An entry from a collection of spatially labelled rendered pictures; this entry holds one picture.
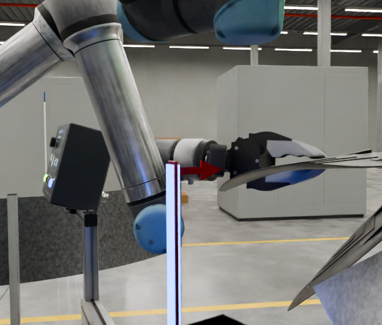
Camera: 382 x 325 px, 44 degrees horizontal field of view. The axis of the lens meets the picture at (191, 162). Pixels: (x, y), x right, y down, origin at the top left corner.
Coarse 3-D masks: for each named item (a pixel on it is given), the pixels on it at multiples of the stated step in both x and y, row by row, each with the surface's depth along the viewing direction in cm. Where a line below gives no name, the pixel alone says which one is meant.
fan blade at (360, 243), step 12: (372, 216) 81; (360, 228) 83; (372, 228) 77; (348, 240) 84; (360, 240) 79; (372, 240) 75; (336, 252) 85; (348, 252) 79; (360, 252) 75; (336, 264) 80; (348, 264) 75; (324, 276) 80; (312, 288) 80; (300, 300) 79
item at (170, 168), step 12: (168, 168) 54; (168, 180) 54; (168, 192) 54; (168, 204) 55; (168, 216) 55; (168, 228) 55; (168, 240) 55; (168, 252) 55; (168, 264) 55; (168, 276) 55; (168, 288) 55; (168, 300) 55; (168, 312) 56; (168, 324) 56
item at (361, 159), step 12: (336, 156) 67; (348, 156) 64; (360, 156) 64; (372, 156) 64; (264, 168) 53; (276, 168) 52; (288, 168) 52; (300, 168) 52; (312, 168) 53; (324, 168) 54; (228, 180) 62; (240, 180) 63; (252, 180) 69
